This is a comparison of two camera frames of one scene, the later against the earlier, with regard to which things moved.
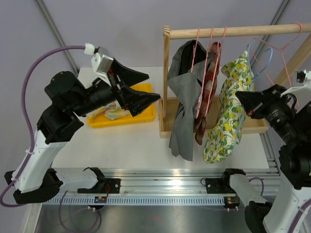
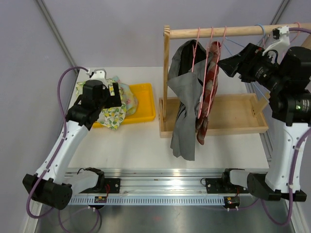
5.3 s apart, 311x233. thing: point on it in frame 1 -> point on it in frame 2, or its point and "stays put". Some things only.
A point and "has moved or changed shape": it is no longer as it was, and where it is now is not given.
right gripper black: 253,101 -> 252,57
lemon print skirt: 225,131 -> 112,117
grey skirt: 187,59 stays put
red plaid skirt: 209,92 stays put
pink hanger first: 194,49 stays put
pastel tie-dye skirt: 113,111 has moved or changed shape
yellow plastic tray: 147,114 stays put
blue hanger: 252,80 -> 261,40
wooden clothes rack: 250,124 stays put
